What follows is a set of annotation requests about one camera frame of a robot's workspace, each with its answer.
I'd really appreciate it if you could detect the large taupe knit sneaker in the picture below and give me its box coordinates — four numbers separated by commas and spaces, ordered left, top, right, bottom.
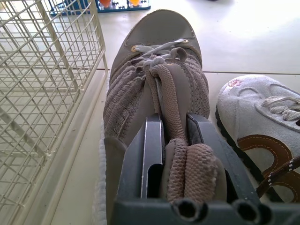
97, 9, 227, 225

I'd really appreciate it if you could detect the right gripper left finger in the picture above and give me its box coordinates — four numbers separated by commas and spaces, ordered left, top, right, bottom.
116, 113, 166, 203

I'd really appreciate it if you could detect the small grey suede sneaker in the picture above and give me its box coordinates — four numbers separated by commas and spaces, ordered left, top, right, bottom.
214, 74, 300, 203

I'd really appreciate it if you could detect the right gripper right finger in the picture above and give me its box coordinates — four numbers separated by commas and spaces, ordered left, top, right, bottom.
186, 112, 260, 204

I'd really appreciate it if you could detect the cream wire basket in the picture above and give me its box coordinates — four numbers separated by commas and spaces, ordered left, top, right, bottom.
0, 0, 109, 225

